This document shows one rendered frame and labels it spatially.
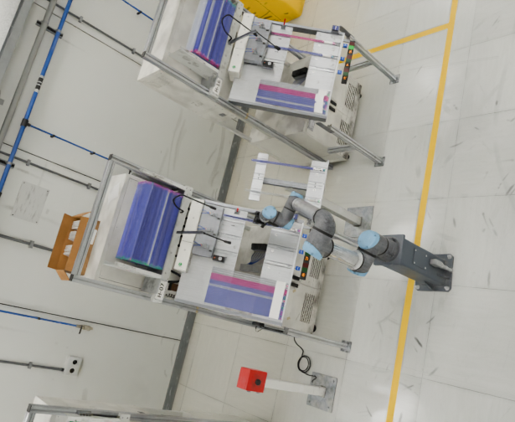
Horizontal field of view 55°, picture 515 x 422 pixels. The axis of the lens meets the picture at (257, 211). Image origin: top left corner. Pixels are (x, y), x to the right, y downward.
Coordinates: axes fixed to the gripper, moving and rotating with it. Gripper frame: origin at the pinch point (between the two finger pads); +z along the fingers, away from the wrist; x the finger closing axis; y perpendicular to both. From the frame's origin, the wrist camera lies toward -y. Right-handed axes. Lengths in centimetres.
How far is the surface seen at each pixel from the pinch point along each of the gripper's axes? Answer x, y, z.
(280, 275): 28.9, -21.5, 7.1
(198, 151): -97, 53, 185
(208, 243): 19.3, 28.6, 13.6
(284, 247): 10.1, -19.6, 7.6
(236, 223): 1.6, 13.8, 16.0
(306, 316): 46, -59, 60
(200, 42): -109, 69, -1
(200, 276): 41, 28, 20
